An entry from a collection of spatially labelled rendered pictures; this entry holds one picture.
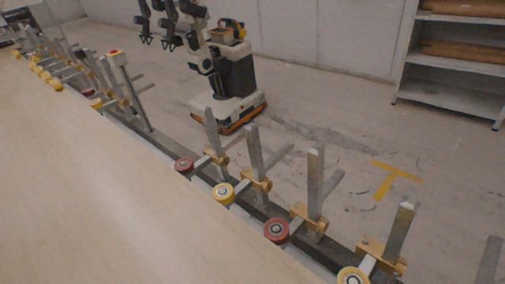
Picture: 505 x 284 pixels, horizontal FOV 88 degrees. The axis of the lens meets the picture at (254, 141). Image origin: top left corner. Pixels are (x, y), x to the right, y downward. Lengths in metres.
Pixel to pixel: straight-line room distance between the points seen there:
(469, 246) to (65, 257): 2.04
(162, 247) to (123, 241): 0.14
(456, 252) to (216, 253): 1.55
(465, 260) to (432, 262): 0.18
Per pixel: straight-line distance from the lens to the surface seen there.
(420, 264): 1.94
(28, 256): 1.18
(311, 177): 0.80
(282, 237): 0.84
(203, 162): 1.20
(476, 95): 3.34
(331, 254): 1.05
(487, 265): 1.02
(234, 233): 0.87
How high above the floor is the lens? 1.62
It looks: 38 degrees down
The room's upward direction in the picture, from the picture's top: 9 degrees counter-clockwise
